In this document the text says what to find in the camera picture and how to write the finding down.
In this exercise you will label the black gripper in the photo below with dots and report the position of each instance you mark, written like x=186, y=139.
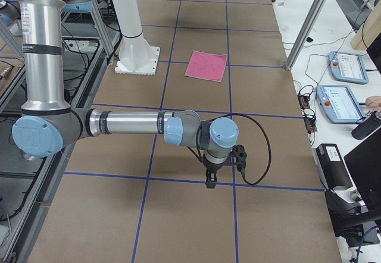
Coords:
x=215, y=166

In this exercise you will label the pink and grey towel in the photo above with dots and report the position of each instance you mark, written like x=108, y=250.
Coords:
x=206, y=66

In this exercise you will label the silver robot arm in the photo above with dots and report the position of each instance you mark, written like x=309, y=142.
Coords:
x=49, y=123

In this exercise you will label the black box with label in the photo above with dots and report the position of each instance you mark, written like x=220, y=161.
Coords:
x=333, y=167

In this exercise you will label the orange electronics board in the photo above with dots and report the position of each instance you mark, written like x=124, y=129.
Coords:
x=304, y=101

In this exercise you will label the near teach pendant tablet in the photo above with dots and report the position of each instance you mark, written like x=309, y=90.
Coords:
x=339, y=104

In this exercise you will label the teach pendant tablet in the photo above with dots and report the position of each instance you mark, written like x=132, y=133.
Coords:
x=339, y=104
x=347, y=67

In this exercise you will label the black monitor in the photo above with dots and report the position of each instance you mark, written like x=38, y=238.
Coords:
x=363, y=164

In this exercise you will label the black cylindrical bottle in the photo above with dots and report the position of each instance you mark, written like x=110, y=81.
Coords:
x=366, y=127

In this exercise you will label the far teach pendant tablet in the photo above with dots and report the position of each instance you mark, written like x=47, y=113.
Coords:
x=347, y=67

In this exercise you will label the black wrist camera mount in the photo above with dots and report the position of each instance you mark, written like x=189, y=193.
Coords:
x=238, y=158

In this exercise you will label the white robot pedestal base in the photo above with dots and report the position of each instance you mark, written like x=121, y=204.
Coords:
x=135, y=55

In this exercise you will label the aluminium frame rail left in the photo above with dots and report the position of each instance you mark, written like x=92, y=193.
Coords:
x=102, y=32

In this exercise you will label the aluminium frame post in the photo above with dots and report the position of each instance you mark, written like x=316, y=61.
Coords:
x=304, y=32

